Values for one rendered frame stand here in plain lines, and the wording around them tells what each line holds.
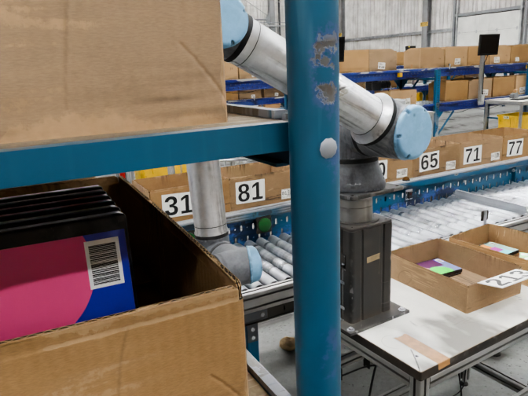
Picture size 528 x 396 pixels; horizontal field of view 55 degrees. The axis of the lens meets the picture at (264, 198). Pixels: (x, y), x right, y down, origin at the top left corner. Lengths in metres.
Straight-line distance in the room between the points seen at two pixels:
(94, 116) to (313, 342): 0.17
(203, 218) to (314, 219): 1.04
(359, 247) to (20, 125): 1.40
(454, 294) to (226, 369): 1.54
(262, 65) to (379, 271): 0.81
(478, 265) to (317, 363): 1.83
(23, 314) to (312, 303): 0.18
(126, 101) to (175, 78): 0.03
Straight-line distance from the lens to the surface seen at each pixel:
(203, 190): 1.28
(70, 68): 0.27
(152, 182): 2.61
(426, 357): 1.58
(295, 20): 0.26
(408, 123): 1.40
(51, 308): 0.36
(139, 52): 0.28
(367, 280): 1.67
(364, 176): 1.56
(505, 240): 2.43
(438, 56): 9.75
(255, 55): 1.17
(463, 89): 9.91
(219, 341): 0.33
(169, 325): 0.31
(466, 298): 1.82
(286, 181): 2.59
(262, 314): 2.00
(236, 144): 0.27
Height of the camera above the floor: 1.57
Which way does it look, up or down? 15 degrees down
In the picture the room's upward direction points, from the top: 3 degrees counter-clockwise
